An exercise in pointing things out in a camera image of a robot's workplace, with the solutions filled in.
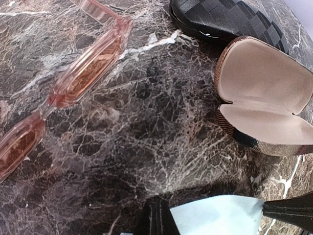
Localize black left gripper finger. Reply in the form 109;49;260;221
136;197;180;235

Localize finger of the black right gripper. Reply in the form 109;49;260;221
263;192;313;227

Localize light blue cloth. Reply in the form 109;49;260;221
170;195;264;235

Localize pink translucent sunglasses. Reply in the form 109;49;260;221
0;0;133;181

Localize black checkered glasses case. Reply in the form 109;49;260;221
169;0;289;53

